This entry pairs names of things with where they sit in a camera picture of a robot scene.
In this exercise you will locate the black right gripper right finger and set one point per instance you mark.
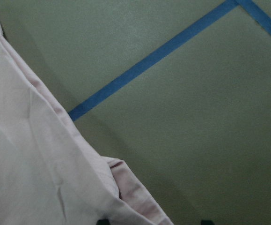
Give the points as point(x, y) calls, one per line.
point(205, 222)

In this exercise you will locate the pink Snoopy t-shirt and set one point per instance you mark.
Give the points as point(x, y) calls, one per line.
point(49, 174)

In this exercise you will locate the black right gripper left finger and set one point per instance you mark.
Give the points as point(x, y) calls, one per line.
point(103, 222)

